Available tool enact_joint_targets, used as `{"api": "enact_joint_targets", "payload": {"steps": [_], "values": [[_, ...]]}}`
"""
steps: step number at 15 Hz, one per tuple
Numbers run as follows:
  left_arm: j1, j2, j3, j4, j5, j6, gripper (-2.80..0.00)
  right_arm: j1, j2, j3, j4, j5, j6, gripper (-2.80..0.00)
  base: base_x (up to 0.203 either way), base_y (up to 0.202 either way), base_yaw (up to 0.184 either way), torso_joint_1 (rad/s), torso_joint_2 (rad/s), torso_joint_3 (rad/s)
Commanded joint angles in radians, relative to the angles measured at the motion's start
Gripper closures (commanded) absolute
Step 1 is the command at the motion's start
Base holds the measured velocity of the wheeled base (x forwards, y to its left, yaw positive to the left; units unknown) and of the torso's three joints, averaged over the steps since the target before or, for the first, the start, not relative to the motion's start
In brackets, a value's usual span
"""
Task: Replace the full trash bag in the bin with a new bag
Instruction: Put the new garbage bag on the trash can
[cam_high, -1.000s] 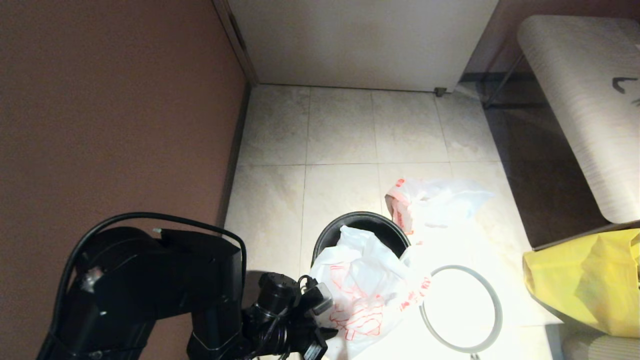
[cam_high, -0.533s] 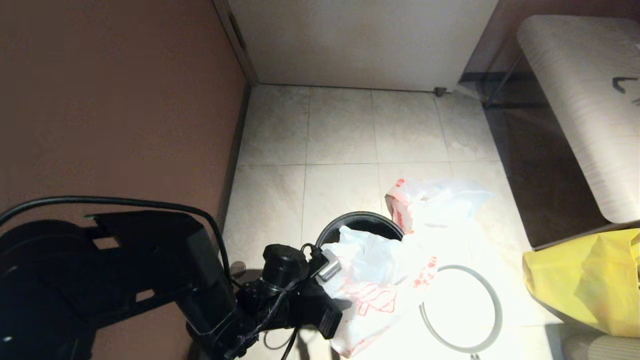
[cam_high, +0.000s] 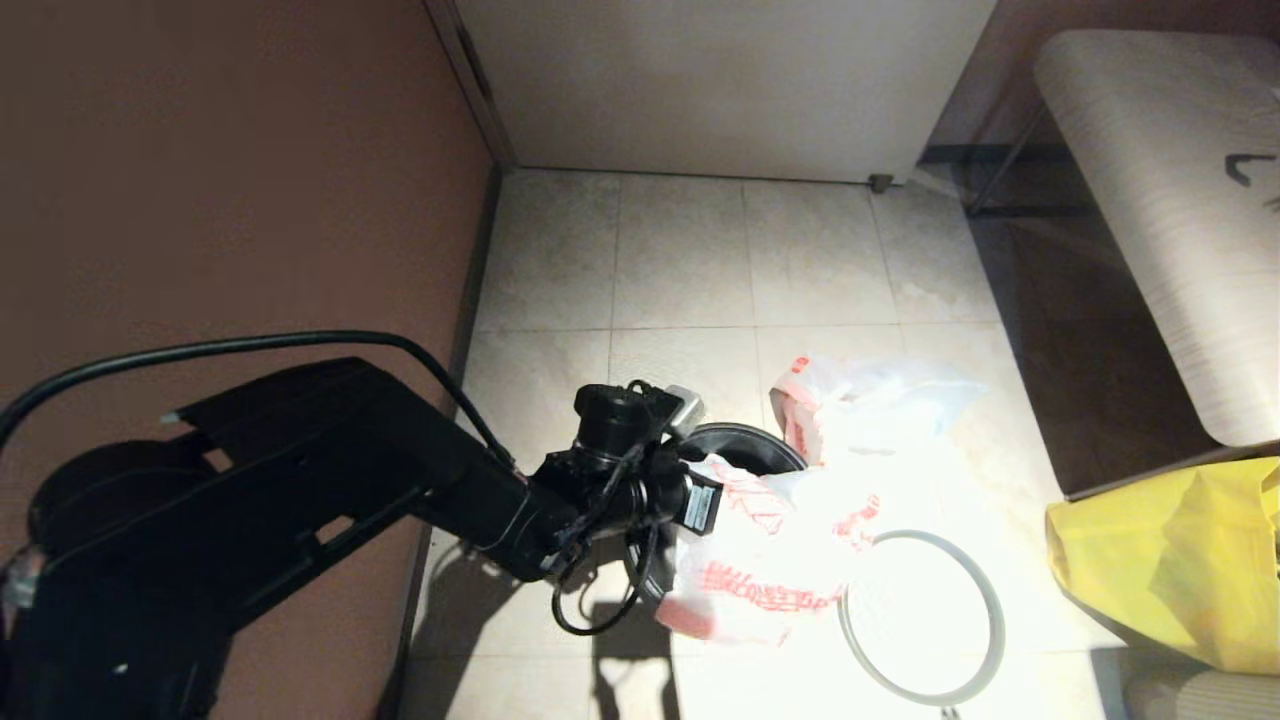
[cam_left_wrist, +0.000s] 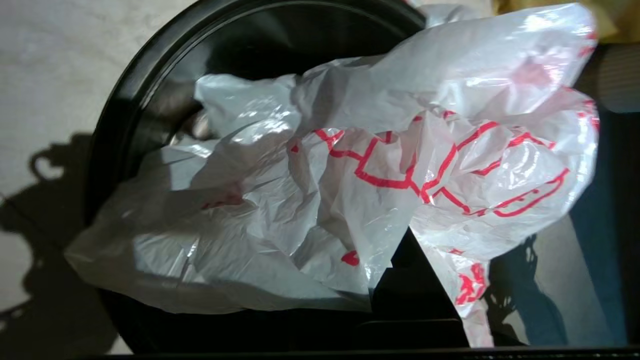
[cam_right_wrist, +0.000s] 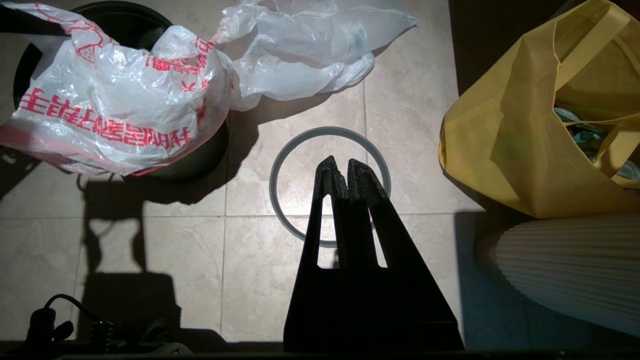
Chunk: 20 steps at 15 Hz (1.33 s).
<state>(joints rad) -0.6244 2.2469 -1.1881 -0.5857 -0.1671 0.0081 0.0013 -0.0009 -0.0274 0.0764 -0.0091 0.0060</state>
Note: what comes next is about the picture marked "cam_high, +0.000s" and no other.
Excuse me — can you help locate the clear plastic bag red print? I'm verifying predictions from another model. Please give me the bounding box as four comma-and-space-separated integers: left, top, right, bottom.
655, 453, 881, 646

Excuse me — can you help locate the white plastic bag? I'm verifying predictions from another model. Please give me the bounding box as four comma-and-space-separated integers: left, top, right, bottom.
770, 355, 991, 466

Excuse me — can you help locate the grey bin rim ring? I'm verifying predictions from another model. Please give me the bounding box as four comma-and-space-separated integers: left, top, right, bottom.
838, 530, 1006, 706

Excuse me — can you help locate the black round trash bin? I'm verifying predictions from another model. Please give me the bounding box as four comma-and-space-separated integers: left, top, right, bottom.
625, 422, 809, 601

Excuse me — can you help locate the yellow plastic bag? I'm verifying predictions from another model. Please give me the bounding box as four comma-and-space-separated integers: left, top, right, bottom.
1045, 458, 1280, 676

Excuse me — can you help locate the white cabinet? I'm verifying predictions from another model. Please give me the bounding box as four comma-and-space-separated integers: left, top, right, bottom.
455, 0, 1001, 186

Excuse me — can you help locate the beige wooden table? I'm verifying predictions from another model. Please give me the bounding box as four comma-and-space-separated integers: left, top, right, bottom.
1033, 30, 1280, 448

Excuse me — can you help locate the grey metal furniture frame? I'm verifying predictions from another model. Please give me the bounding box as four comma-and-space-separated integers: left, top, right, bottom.
918, 100, 1101, 219

